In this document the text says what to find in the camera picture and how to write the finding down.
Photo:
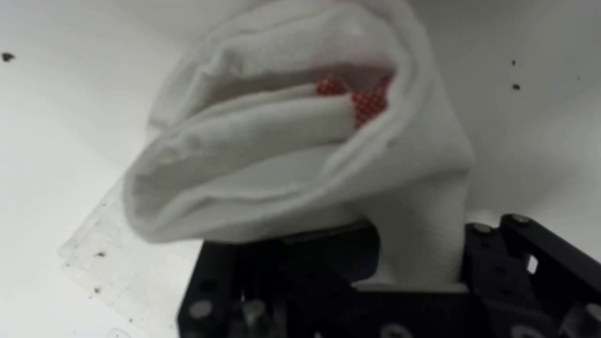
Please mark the white cloth towel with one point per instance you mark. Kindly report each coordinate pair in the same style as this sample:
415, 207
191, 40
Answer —
283, 162

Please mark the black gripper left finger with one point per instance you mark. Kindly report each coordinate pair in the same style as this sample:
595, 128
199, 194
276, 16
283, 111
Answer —
313, 264

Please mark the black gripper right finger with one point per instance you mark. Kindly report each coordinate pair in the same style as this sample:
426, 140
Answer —
501, 275

